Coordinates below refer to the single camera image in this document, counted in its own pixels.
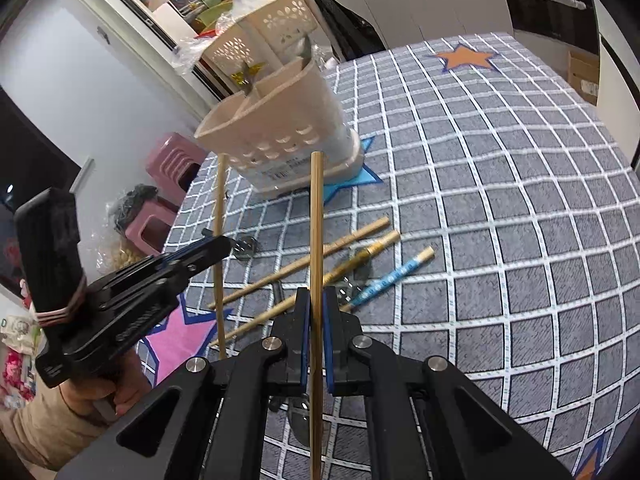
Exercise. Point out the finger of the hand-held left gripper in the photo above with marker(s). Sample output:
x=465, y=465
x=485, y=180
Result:
x=150, y=261
x=200, y=260

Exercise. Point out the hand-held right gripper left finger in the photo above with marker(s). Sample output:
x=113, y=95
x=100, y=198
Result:
x=302, y=345

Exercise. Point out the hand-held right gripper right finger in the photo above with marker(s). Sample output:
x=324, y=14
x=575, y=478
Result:
x=330, y=345

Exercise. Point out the plain wooden chopstick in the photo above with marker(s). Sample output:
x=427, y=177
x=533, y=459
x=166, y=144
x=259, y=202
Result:
x=316, y=210
x=218, y=200
x=345, y=241

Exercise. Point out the black plastic spoon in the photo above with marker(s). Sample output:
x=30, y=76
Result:
x=361, y=271

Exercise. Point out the blue patterned wooden chopstick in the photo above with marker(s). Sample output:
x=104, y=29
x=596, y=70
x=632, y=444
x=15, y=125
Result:
x=395, y=274

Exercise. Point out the gold patterned wooden chopstick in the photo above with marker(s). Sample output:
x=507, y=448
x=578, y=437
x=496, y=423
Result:
x=370, y=252

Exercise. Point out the beige plastic utensil holder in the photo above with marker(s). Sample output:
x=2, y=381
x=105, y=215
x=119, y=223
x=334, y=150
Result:
x=295, y=105

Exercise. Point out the person's left forearm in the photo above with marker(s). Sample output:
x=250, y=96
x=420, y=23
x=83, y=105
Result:
x=40, y=430

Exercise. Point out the person's left hand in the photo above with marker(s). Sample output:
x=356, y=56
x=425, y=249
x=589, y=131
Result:
x=132, y=380

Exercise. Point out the small pink plastic stool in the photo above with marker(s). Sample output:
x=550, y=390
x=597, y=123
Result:
x=150, y=230

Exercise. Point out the clear bag with dark contents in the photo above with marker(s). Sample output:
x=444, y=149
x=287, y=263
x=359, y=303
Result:
x=132, y=207

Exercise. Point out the large pink plastic stool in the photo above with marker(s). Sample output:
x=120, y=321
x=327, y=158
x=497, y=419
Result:
x=172, y=160

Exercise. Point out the gold foil star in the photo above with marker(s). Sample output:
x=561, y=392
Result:
x=247, y=72

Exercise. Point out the grey checkered star tablecloth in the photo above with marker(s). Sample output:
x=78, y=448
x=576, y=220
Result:
x=500, y=220

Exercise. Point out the white cabinet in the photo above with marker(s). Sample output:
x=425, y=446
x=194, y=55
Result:
x=425, y=5

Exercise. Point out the cardboard box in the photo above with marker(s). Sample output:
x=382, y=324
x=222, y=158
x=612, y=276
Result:
x=582, y=77

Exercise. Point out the black oven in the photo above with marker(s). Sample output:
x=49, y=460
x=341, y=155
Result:
x=545, y=5

